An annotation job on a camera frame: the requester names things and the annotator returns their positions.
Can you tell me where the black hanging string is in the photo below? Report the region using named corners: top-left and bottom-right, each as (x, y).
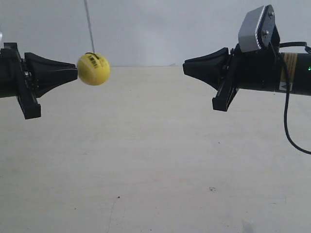
top-left (83, 0), bottom-right (96, 54)

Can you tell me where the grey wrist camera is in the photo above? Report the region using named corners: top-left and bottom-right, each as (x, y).
top-left (0, 30), bottom-right (3, 43)
top-left (238, 4), bottom-right (275, 52)

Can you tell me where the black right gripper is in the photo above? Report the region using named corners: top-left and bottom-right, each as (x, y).
top-left (183, 44), bottom-right (243, 112)

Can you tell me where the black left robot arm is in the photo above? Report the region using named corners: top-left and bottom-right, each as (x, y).
top-left (0, 42), bottom-right (78, 119)

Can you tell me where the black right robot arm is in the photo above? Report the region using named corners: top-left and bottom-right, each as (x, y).
top-left (183, 42), bottom-right (311, 112)

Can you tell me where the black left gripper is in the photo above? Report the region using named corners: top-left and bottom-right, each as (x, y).
top-left (3, 42), bottom-right (78, 119)

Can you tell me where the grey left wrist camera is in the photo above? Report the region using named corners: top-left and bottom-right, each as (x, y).
top-left (0, 30), bottom-right (3, 43)

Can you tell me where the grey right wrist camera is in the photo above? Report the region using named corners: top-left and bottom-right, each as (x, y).
top-left (238, 4), bottom-right (275, 52)

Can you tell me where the yellow tennis ball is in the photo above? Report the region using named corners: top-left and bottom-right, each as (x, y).
top-left (77, 52), bottom-right (111, 86)

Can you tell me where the black camera cable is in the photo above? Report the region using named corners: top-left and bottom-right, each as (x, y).
top-left (272, 41), bottom-right (311, 154)

